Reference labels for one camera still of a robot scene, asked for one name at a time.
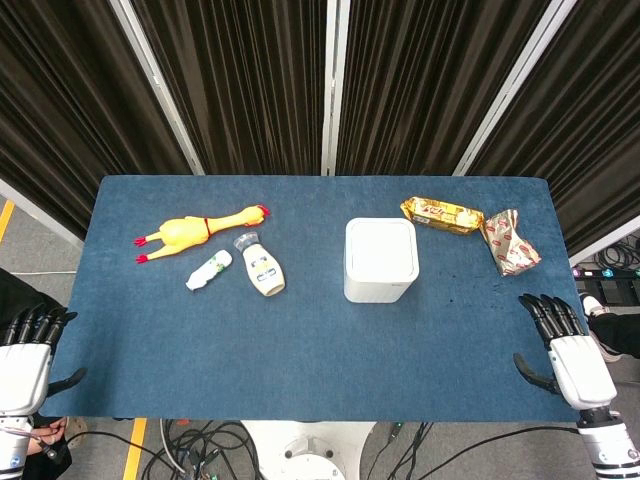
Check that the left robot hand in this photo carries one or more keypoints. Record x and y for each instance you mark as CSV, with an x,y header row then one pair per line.
x,y
22,367

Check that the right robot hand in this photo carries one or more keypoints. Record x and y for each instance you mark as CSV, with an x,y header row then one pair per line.
x,y
575,365

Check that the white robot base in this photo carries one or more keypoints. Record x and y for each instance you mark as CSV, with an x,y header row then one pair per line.
x,y
307,450

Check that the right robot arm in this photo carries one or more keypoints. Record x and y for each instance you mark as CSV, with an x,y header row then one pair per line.
x,y
607,442

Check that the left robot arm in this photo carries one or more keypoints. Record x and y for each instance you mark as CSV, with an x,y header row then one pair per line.
x,y
14,445

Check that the white square container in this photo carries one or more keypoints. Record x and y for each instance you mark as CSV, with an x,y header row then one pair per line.
x,y
381,260

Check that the white black shoe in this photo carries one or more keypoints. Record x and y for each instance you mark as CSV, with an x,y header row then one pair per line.
x,y
592,303

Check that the black power strip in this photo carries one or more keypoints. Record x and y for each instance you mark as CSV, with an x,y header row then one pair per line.
x,y
607,274

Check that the crumpled silver red snack wrapper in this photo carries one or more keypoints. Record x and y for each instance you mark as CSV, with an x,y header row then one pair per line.
x,y
510,242

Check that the golden snack package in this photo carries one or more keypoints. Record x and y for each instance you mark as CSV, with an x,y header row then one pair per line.
x,y
442,215

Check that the small white tube bottle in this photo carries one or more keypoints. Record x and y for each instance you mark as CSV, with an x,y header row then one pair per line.
x,y
209,271

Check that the yellow rubber chicken toy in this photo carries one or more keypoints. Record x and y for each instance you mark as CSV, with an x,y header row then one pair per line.
x,y
200,231

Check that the cream squeeze bottle clear cap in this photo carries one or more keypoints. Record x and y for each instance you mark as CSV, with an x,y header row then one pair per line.
x,y
262,269

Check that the blue table cloth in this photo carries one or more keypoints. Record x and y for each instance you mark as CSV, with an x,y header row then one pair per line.
x,y
300,350

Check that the dark brown curtain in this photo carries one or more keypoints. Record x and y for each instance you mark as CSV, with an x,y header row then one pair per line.
x,y
250,85

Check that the white partition frame post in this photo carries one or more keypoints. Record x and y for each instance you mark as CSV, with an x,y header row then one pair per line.
x,y
505,90
156,85
332,85

